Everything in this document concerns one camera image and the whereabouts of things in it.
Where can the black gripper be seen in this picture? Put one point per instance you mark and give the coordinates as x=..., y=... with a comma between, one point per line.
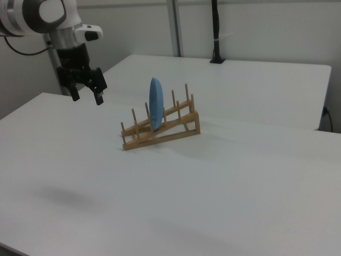
x=72, y=57

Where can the blue round plate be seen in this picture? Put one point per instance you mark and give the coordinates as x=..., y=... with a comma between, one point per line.
x=156, y=104

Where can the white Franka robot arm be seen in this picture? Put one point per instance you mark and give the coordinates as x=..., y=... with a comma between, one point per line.
x=32, y=18

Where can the wooden plate rack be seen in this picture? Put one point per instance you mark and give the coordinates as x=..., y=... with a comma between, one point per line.
x=170, y=128

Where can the aluminium frame post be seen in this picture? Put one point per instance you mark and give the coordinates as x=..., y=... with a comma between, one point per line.
x=176, y=29

